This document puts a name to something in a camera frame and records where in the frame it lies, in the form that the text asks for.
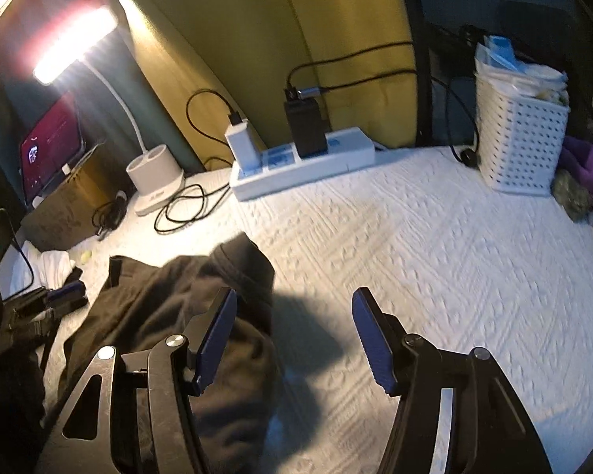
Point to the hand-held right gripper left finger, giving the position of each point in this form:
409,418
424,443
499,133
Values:
215,345

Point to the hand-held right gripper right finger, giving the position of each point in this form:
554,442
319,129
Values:
373,345

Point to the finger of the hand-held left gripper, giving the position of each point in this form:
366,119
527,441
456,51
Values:
66,295
27,331

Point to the dark brown t-shirt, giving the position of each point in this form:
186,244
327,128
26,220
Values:
143,286

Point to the white cloth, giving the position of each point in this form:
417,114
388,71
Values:
54,266

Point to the brown cardboard box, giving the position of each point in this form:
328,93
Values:
64,212

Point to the white quilted bed cover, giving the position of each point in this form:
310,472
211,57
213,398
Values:
425,256

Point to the tablet with red screen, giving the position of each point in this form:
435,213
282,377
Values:
52,153

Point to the white desk lamp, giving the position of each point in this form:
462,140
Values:
155,177

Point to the white power strip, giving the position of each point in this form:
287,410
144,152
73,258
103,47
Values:
316,168

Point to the white charger block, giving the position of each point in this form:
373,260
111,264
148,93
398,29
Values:
244,145

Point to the black charger block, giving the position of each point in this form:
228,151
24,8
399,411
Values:
305,126

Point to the white perforated plastic basket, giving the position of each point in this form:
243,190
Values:
519,148

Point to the grey-green fuzzy cloth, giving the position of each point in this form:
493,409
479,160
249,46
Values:
571,195

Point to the purple cloth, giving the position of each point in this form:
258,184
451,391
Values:
588,160

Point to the blue packet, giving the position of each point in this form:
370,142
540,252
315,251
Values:
499,52

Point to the yellow curtain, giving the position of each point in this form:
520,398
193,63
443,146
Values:
276,19

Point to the black metal post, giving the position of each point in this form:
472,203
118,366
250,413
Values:
421,59

